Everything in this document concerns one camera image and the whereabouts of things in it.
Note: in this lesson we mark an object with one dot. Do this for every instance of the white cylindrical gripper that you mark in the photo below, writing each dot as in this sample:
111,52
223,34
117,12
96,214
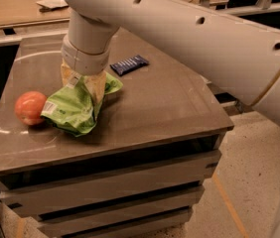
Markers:
84,60

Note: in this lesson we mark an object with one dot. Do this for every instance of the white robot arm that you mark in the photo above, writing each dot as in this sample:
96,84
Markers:
240,56

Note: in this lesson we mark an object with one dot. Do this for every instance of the green rice chip bag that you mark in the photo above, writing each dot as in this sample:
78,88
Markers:
73,108

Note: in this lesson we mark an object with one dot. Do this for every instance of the white paper sheets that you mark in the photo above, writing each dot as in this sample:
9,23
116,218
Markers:
52,4

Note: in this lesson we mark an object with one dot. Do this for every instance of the red apple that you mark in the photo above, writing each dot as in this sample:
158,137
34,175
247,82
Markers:
29,106

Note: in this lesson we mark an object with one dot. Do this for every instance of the dark blue snack bar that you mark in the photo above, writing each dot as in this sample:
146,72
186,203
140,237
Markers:
127,65

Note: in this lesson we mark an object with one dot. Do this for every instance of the grey drawer cabinet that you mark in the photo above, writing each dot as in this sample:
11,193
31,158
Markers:
141,168

